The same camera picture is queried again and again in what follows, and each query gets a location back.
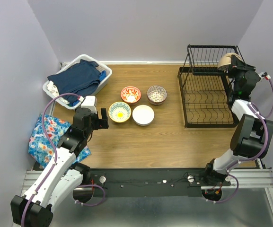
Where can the beige bowl brown leaf pattern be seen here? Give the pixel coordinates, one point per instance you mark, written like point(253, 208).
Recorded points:
point(225, 61)

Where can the black two-tier dish rack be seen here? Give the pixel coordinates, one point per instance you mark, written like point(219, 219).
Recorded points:
point(204, 89)

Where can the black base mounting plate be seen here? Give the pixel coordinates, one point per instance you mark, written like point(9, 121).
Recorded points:
point(149, 182)

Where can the blue zigzag pattern bowl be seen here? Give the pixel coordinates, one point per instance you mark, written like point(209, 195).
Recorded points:
point(156, 101)

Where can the white plastic laundry basket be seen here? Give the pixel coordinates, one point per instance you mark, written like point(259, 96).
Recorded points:
point(101, 67)

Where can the orange floral pattern bowl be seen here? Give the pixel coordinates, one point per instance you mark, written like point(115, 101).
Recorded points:
point(130, 93)

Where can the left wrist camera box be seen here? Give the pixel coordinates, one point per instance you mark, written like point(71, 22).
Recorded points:
point(90, 102)

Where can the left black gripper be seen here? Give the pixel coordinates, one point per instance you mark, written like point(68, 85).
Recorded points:
point(101, 123)

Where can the dark blue folded garment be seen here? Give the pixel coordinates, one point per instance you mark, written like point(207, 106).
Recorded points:
point(82, 79)

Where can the brown lattice pattern bowl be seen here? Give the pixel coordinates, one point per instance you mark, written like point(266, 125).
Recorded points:
point(156, 92)

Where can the white crumpled cloth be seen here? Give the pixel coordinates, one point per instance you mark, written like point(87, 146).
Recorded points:
point(51, 87)

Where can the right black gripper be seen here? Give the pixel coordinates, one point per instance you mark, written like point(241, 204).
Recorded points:
point(238, 65)

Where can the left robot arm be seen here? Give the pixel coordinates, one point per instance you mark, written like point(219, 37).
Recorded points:
point(62, 175)

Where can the white ribbed bowl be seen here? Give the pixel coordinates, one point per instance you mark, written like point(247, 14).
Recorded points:
point(143, 115)

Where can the yellow patterned bowl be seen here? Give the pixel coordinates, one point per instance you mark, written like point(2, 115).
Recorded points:
point(119, 112)

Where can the blue floral fabric bag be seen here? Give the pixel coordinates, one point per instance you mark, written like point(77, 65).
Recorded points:
point(39, 146)

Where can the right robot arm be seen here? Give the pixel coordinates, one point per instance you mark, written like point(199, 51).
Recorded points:
point(253, 133)

